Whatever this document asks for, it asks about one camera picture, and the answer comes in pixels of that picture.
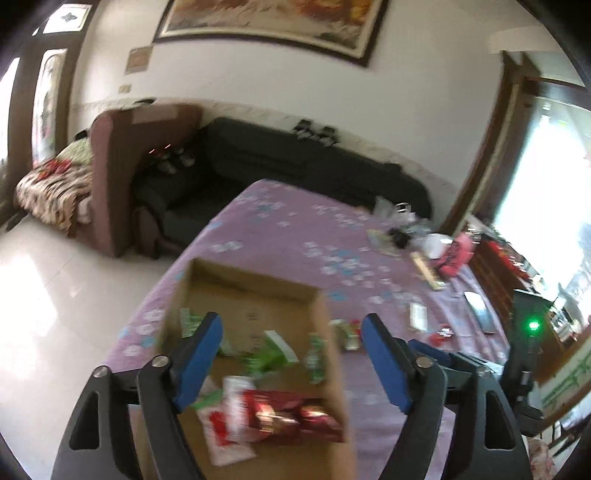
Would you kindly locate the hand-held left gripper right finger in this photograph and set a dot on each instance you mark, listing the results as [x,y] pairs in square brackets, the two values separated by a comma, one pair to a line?
[388,369]

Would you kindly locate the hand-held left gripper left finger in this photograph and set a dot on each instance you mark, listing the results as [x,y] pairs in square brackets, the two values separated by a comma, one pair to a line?
[198,364]

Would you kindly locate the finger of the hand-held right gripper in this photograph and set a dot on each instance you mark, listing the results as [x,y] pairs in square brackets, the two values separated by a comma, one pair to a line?
[438,353]

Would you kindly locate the cream snack packet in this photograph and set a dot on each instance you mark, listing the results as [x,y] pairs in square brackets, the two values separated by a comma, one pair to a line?
[418,316]

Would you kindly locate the red white green snack packet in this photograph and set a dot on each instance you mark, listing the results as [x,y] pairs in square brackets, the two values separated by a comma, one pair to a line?
[348,334]

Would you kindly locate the green foil snack packet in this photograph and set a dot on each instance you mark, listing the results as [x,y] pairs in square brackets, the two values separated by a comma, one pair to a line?
[316,360]

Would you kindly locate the cardboard box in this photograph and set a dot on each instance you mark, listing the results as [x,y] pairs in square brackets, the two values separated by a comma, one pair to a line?
[249,295]

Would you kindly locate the dark red snack packet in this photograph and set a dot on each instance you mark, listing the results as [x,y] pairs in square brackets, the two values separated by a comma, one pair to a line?
[286,413]

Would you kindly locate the black phone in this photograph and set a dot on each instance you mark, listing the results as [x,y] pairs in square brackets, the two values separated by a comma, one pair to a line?
[480,311]

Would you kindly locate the small black object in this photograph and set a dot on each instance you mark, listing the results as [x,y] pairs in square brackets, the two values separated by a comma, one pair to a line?
[399,236]

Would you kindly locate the paper sheet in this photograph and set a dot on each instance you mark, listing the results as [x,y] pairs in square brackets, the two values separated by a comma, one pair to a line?
[378,237]

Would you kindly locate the clear plastic bag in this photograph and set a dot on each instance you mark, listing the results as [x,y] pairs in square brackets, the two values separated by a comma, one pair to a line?
[411,217]

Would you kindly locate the purple floral tablecloth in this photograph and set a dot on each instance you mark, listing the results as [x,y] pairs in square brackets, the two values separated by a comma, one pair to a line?
[286,240]

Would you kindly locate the brown armchair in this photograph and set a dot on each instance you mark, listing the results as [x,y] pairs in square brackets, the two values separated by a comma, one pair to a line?
[111,184]

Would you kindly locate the black device with red lights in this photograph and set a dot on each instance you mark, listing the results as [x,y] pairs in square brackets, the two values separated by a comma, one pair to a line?
[171,158]

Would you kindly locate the black sofa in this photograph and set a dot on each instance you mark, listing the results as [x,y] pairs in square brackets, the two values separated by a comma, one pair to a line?
[258,157]

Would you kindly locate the patterned brown blanket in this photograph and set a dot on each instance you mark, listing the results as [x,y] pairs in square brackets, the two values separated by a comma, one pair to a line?
[51,194]

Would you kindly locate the black clamp device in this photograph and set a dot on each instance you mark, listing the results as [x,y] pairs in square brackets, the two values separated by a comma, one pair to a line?
[328,134]
[304,128]

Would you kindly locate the green pillow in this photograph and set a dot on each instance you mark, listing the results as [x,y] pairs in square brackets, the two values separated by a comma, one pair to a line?
[78,150]

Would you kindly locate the door with printed panel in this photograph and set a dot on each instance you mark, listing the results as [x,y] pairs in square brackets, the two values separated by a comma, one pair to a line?
[48,106]

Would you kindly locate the wall switch plate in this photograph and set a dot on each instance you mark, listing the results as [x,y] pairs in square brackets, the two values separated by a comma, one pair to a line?
[124,87]

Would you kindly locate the wall notice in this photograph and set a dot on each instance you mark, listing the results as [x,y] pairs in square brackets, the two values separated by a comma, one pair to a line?
[138,60]

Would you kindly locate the framed wall painting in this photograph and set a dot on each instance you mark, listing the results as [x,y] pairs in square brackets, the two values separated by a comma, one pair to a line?
[277,18]

